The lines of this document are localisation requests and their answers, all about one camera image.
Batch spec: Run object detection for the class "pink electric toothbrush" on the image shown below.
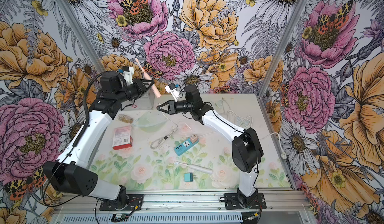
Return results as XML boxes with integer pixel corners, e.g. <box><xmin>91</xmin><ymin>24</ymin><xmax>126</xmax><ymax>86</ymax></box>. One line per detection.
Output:
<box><xmin>135</xmin><ymin>58</ymin><xmax>161</xmax><ymax>98</ymax></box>

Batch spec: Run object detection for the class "teal power strip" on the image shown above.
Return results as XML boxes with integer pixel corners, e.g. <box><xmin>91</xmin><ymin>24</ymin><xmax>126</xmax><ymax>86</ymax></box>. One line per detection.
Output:
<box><xmin>174</xmin><ymin>137</ymin><xmax>199</xmax><ymax>156</ymax></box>

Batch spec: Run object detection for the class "teal plug adapter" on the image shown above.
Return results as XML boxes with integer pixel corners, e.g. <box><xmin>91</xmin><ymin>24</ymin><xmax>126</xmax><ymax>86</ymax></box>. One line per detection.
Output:
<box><xmin>184</xmin><ymin>173</ymin><xmax>194</xmax><ymax>183</ymax></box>

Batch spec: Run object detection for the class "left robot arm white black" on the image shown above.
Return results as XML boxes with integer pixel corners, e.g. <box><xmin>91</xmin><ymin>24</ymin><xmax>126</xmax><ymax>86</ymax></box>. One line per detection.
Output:
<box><xmin>43</xmin><ymin>71</ymin><xmax>154</xmax><ymax>210</ymax></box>

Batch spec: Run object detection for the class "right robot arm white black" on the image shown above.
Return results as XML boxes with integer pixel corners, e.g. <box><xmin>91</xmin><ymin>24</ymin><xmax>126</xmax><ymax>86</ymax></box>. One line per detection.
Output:
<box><xmin>157</xmin><ymin>85</ymin><xmax>264</xmax><ymax>209</ymax></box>

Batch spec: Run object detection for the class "silver metal first-aid case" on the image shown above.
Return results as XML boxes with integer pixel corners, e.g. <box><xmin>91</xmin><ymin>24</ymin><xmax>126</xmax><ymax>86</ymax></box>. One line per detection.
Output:
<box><xmin>126</xmin><ymin>89</ymin><xmax>156</xmax><ymax>110</ymax></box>

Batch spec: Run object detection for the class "small clear jar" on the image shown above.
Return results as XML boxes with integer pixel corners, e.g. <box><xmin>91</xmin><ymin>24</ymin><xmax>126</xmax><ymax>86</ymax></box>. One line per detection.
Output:
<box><xmin>118</xmin><ymin>114</ymin><xmax>134</xmax><ymax>124</ymax></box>

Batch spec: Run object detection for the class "pink product packet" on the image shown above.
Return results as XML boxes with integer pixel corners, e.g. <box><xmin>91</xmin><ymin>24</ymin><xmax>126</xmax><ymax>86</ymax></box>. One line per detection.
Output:
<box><xmin>112</xmin><ymin>126</ymin><xmax>133</xmax><ymax>150</ymax></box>

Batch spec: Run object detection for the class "small circuit board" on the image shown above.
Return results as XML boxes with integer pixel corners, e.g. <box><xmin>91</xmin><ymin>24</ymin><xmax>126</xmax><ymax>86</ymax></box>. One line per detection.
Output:
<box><xmin>111</xmin><ymin>213</ymin><xmax>129</xmax><ymax>223</ymax></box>

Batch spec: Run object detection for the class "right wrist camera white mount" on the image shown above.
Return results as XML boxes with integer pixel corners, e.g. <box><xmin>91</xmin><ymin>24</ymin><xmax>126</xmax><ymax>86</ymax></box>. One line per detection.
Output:
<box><xmin>165</xmin><ymin>83</ymin><xmax>182</xmax><ymax>102</ymax></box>

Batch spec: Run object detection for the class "white power strip cord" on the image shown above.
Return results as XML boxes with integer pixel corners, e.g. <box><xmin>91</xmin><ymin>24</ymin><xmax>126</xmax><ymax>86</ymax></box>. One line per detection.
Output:
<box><xmin>197</xmin><ymin>109</ymin><xmax>287</xmax><ymax>160</ymax></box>

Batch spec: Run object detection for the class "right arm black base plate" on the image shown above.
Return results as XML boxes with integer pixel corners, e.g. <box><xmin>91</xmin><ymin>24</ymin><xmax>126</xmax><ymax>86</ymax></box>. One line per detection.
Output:
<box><xmin>220</xmin><ymin>192</ymin><xmax>267</xmax><ymax>210</ymax></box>

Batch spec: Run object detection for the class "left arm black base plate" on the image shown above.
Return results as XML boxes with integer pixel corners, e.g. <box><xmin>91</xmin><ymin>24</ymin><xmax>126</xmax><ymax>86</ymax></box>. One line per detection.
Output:
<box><xmin>99</xmin><ymin>194</ymin><xmax>144</xmax><ymax>212</ymax></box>

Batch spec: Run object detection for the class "aluminium front rail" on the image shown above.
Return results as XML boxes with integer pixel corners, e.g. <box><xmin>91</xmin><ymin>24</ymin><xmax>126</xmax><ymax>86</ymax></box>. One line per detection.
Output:
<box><xmin>54</xmin><ymin>188</ymin><xmax>310</xmax><ymax>214</ymax></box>

